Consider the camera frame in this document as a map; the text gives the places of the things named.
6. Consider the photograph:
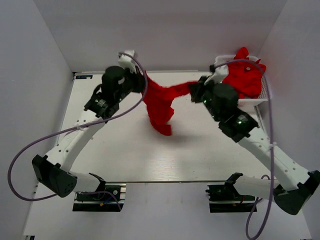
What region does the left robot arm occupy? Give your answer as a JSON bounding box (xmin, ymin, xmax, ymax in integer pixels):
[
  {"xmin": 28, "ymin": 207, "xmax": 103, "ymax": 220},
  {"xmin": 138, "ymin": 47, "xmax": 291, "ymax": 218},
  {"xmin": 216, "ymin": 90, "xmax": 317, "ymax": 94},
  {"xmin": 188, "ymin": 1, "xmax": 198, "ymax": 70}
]
[{"xmin": 32, "ymin": 66, "xmax": 148, "ymax": 198}]

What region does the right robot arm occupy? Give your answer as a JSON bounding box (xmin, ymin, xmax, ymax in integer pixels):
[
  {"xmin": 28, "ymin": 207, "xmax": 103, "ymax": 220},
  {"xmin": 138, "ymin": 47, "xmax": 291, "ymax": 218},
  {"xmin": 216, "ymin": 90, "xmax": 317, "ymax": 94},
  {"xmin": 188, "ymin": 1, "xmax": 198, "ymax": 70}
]
[{"xmin": 188, "ymin": 76, "xmax": 320, "ymax": 215}]

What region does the red t-shirt pile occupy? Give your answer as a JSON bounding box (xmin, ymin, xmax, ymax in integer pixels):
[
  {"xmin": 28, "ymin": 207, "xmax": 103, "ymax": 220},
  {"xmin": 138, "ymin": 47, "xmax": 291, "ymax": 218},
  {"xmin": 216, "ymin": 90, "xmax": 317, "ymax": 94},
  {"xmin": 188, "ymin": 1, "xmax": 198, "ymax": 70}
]
[{"xmin": 222, "ymin": 61, "xmax": 263, "ymax": 99}]

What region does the white plastic basket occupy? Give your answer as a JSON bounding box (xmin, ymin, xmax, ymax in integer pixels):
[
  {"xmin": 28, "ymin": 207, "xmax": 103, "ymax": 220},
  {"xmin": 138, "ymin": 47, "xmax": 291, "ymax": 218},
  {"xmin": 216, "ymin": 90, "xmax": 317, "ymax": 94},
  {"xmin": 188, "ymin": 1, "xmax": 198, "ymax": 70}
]
[{"xmin": 214, "ymin": 48, "xmax": 268, "ymax": 111}]

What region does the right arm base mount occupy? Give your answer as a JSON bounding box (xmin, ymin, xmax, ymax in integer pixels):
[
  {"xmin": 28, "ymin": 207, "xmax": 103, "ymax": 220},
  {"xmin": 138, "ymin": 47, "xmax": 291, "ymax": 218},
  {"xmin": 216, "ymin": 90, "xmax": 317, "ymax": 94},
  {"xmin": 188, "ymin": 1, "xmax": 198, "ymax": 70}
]
[{"xmin": 205, "ymin": 184, "xmax": 256, "ymax": 213}]

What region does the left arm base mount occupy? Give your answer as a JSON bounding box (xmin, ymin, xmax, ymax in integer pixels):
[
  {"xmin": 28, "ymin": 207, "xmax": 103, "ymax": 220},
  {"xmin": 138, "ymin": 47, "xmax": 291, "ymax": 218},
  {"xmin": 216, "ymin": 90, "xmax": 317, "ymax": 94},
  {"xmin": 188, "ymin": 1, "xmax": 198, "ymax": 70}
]
[{"xmin": 72, "ymin": 183, "xmax": 127, "ymax": 213}]

